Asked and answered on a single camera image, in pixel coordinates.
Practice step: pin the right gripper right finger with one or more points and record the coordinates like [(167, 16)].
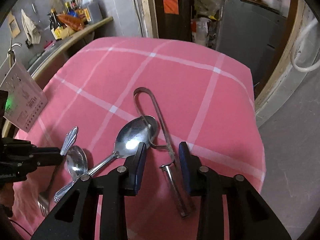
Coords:
[(190, 168)]

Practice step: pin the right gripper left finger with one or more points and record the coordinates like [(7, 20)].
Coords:
[(135, 165)]

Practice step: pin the large steel spoon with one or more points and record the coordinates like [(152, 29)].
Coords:
[(141, 129)]

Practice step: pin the white perforated utensil holder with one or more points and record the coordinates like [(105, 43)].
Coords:
[(26, 99)]

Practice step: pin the small steel spoon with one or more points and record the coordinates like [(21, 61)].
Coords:
[(76, 162)]

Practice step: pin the chrome faucet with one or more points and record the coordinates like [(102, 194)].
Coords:
[(11, 53)]

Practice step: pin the beige hanging cloth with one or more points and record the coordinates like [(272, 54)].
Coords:
[(32, 33)]

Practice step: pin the dark soy sauce bottle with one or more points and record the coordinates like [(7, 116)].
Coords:
[(56, 26)]

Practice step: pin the grey small refrigerator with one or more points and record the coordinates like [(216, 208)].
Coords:
[(249, 34)]

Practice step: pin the orange snack packet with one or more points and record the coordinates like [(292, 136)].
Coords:
[(75, 23)]

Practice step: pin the yellow labelled sauce bottle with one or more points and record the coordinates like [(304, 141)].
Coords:
[(81, 12)]

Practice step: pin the dark vinegar jug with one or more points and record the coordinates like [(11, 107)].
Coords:
[(92, 11)]

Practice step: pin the wooden handled grater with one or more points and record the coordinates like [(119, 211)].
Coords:
[(13, 25)]

